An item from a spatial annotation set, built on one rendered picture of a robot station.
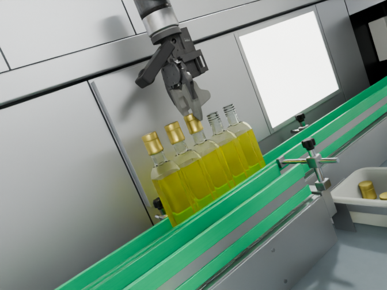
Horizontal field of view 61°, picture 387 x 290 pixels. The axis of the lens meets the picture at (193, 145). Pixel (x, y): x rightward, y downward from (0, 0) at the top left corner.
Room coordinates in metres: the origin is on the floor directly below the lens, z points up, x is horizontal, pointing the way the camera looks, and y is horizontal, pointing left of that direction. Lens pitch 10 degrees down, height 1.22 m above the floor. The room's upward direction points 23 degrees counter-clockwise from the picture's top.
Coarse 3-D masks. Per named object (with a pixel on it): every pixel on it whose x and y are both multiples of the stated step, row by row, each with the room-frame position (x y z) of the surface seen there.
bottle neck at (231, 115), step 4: (232, 104) 0.82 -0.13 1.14; (224, 108) 0.82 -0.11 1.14; (228, 108) 0.82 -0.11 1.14; (232, 108) 0.82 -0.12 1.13; (228, 112) 0.82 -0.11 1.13; (232, 112) 0.82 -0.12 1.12; (236, 112) 0.83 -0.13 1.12; (228, 116) 0.82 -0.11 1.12; (232, 116) 0.82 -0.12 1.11; (236, 116) 0.82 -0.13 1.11; (228, 120) 0.83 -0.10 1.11; (232, 120) 0.82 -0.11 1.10; (236, 120) 0.82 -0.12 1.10; (232, 124) 0.82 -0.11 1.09
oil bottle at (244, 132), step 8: (232, 128) 0.81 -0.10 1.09; (240, 128) 0.80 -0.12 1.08; (248, 128) 0.81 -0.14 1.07; (240, 136) 0.80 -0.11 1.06; (248, 136) 0.81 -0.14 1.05; (240, 144) 0.80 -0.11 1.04; (248, 144) 0.80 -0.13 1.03; (256, 144) 0.82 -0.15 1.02; (248, 152) 0.80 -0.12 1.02; (256, 152) 0.81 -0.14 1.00; (248, 160) 0.80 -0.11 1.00; (256, 160) 0.81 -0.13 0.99; (256, 168) 0.80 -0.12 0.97
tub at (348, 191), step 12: (372, 168) 0.82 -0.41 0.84; (384, 168) 0.80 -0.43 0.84; (348, 180) 0.82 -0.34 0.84; (360, 180) 0.84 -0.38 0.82; (372, 180) 0.83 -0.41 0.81; (384, 180) 0.80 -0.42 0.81; (336, 192) 0.78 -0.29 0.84; (348, 192) 0.80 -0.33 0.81; (360, 192) 0.82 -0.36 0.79; (372, 204) 0.67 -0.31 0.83; (384, 204) 0.65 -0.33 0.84
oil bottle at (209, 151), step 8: (200, 144) 0.75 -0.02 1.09; (208, 144) 0.75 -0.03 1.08; (216, 144) 0.76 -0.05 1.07; (200, 152) 0.74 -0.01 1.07; (208, 152) 0.74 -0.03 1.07; (216, 152) 0.75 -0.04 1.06; (208, 160) 0.74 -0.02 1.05; (216, 160) 0.75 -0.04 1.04; (224, 160) 0.76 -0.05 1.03; (208, 168) 0.73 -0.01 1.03; (216, 168) 0.74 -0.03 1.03; (224, 168) 0.75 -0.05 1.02; (216, 176) 0.74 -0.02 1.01; (224, 176) 0.75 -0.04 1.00; (216, 184) 0.73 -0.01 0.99; (224, 184) 0.74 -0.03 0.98; (232, 184) 0.76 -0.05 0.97; (224, 192) 0.74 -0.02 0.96
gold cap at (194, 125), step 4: (184, 116) 0.77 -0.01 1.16; (188, 116) 0.75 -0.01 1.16; (192, 116) 0.75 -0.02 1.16; (184, 120) 0.77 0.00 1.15; (188, 120) 0.76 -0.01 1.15; (192, 120) 0.75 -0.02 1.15; (196, 120) 0.76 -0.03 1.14; (188, 124) 0.76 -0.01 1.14; (192, 124) 0.75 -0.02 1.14; (196, 124) 0.75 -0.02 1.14; (200, 124) 0.76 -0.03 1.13; (188, 128) 0.76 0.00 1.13; (192, 128) 0.76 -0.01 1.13; (196, 128) 0.75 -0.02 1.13; (200, 128) 0.76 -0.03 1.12; (192, 132) 0.76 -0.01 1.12
